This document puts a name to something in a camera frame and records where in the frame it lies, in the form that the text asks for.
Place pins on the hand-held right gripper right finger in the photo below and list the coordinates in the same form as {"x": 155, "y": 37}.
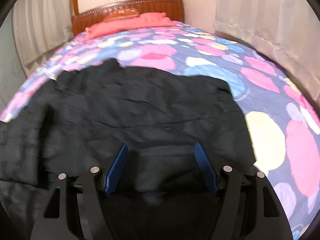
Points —
{"x": 203, "y": 168}

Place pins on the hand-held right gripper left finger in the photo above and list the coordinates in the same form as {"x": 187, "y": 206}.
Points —
{"x": 117, "y": 168}

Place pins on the black jacket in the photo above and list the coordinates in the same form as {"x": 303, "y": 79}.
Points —
{"x": 140, "y": 110}

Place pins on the colourful dotted bedspread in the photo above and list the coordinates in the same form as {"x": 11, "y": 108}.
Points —
{"x": 270, "y": 100}

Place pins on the red pillow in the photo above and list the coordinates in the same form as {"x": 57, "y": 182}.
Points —
{"x": 130, "y": 23}

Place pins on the frosted glass door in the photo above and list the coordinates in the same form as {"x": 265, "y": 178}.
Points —
{"x": 11, "y": 65}

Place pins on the wooden headboard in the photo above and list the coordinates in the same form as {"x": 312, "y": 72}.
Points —
{"x": 105, "y": 12}

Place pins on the white striped curtain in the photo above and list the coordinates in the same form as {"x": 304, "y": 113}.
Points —
{"x": 270, "y": 22}
{"x": 42, "y": 22}

